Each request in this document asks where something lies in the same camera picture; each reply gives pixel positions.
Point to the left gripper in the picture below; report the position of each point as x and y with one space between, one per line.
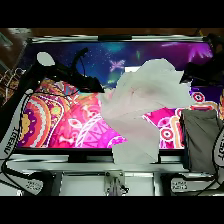
90 85

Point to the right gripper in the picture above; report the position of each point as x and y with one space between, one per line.
191 73

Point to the white shirt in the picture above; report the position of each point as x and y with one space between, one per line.
140 110

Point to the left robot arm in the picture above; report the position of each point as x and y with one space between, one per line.
10 133

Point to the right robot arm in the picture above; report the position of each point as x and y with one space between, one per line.
213 71

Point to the grey striped shirt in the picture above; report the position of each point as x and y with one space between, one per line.
200 140

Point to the brown clothes hanger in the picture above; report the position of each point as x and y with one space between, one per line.
10 81

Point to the silver frame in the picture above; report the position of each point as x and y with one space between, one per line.
83 165

